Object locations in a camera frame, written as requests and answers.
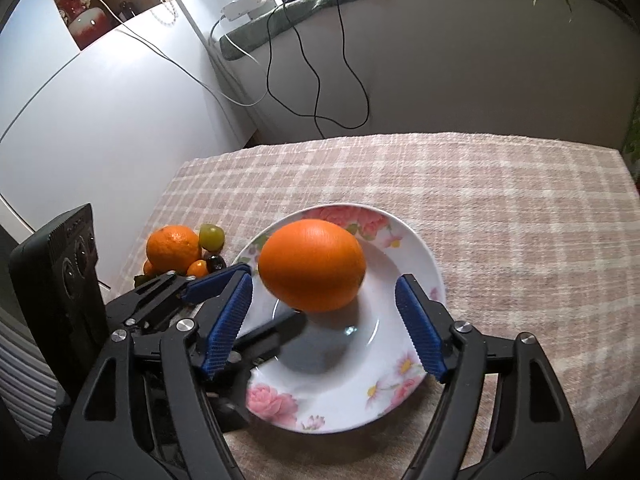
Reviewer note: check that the green grape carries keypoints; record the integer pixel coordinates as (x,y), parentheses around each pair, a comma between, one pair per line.
(211,237)

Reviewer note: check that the white cabinet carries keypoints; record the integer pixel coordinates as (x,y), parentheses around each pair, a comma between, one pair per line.
(125,135)

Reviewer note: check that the white floral plate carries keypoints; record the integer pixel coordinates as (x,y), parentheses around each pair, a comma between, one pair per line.
(345,377)

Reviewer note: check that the beige sofa backrest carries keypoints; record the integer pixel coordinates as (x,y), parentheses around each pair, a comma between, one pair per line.
(475,60)

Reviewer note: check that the large smooth orange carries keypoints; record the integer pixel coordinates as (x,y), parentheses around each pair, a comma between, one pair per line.
(310,265)

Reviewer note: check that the white power strip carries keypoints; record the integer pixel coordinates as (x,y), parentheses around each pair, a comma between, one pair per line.
(245,5)

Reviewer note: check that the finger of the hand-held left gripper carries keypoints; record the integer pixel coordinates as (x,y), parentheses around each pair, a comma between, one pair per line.
(212,285)
(270,334)

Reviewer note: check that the orange kumquat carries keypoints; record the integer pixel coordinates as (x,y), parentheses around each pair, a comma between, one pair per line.
(197,267)

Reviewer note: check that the small mandarin with leaf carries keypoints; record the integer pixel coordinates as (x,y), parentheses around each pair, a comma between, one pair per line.
(148,267)

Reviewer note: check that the red and white container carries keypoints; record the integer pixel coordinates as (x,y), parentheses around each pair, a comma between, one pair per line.
(92,24)

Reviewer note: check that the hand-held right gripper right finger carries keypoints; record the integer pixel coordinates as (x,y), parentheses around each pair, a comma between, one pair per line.
(420,332)

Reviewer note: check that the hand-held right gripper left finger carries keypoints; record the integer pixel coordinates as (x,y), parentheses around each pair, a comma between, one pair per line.
(229,327)

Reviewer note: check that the large bumpy mandarin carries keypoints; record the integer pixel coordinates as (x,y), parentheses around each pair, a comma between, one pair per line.
(172,250)

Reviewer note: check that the red floral jar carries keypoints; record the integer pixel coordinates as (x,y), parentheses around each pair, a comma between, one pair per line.
(74,2)

